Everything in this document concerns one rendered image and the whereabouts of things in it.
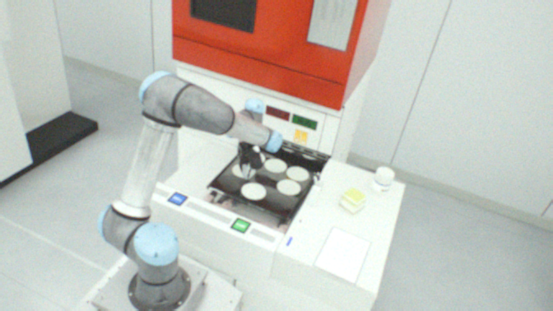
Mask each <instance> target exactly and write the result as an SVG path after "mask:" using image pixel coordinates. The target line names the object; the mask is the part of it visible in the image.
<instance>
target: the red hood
mask: <svg viewBox="0 0 553 311"><path fill-rule="evenodd" d="M391 1H392V0H171V11H172V55H171V58H172V59H173V60H176V61H179V62H181V63H186V64H189V65H192V66H195V67H200V68H202V69H206V70H208V71H211V72H216V73H219V74H222V75H225V76H228V77H232V78H235V79H239V80H241V81H246V82H248V83H251V84H255V86H260V87H262V88H265V89H268V90H272V91H276V92H279V93H282V94H284V95H290V96H293V97H295V98H298V99H301V100H307V101H309V102H312V103H314V104H316V105H320V106H323V107H326V108H329V109H333V110H336V111H340V110H342V108H343V107H344V105H345V104H346V102H347V100H348V99H349V97H350V96H351V94H352V92H353V91H354V89H355V88H356V86H357V85H358V83H359V82H360V79H361V78H362V77H363V76H364V75H365V73H366V72H367V70H368V69H369V67H370V65H371V64H372V62H373V61H374V60H375V57H376V54H377V51H378V48H379V43H380V40H381V37H382V34H383V28H384V26H385V22H386V20H387V16H388V12H389V8H390V6H391Z"/></svg>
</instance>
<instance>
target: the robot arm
mask: <svg viewBox="0 0 553 311"><path fill-rule="evenodd" d="M139 99H140V102H141V103H142V105H143V106H144V107H143V111H142V118H143V120H144V122H145V123H144V126H143V129H142V133H141V136H140V139H139V142H138V144H137V149H136V151H135V154H133V157H132V162H131V164H130V167H129V170H128V174H127V177H126V180H125V183H124V186H123V191H122V193H121V196H120V197H117V198H115V200H114V202H113V203H111V204H109V205H108V206H107V207H106V208H105V211H103V210H102V212H101V213H100V215H99V217H98V221H97V230H98V232H99V234H100V236H102V237H103V238H104V239H105V240H106V241H107V242H108V243H109V244H110V245H112V246H114V247H115V248H116V249H117V250H118V251H120V252H121V253H122V254H124V255H125V256H127V257H129V258H130V259H132V260H133V261H134V262H135V263H136V264H137V269H138V274H137V278H136V280H135V283H134V293H135V296H136V298H137V301H138V302H139V303H141V304H143V305H145V306H147V307H150V308H155V309H163V308H167V307H169V306H171V305H172V304H173V303H175V302H176V301H177V300H179V298H180V297H181V296H182V294H183V292H184V288H185V280H184V274H183V273H182V272H181V270H180V269H179V241H178V237H177V234H176V233H175V232H174V230H173V229H172V228H171V227H170V226H168V225H167V224H164V223H161V222H159V224H156V222H150V221H149V220H150V218H151V213H152V209H151V207H150V206H149V204H150V201H151V196H152V194H153V192H154V189H155V186H156V182H157V179H159V176H160V172H161V170H162V167H163V164H164V162H165V157H166V154H167V152H168V150H169V147H170V143H171V140H172V136H173V134H174V132H175V131H177V130H179V129H181V128H182V126H185V127H186V128H191V129H194V130H198V131H202V132H208V133H210V134H214V135H217V136H221V135H226V136H227V137H229V138H238V139H240V140H243V142H239V146H238V153H239V167H240V169H241V172H242V174H243V176H244V178H245V179H246V180H247V179H250V178H251V177H252V176H253V174H254V173H255V172H256V171H257V169H261V168H262V167H263V161H262V157H261V153H260V150H259V147H262V148H263V149H265V150H266V151H271V152H276V151H277V150H278V149H279V148H280V146H281V144H282V135H281V133H279V132H277V130H273V129H271V128H268V127H266V126H264V125H263V113H264V103H263V102H262V101H261V100H260V99H256V98H250V99H247V100H246V101H245V105H244V109H242V110H241V111H239V112H236V111H234V110H233V108H232V107H231V106H230V105H228V103H226V102H225V101H223V100H221V99H220V98H218V97H217V96H215V95H213V94H212V93H211V92H209V91H207V90H206V89H204V88H202V87H200V86H197V85H194V84H193V83H191V82H189V81H188V80H185V79H183V78H182V77H179V76H178V75H176V74H173V73H169V72H165V71H158V72H154V73H153V74H152V75H149V76H148V78H147V79H146V80H145V81H144V82H143V83H142V85H141V87H140V90H139ZM242 143H243V144H242ZM248 163H249V165H248ZM248 168H249V173H248V172H247V170H248ZM247 175H248V176H247Z"/></svg>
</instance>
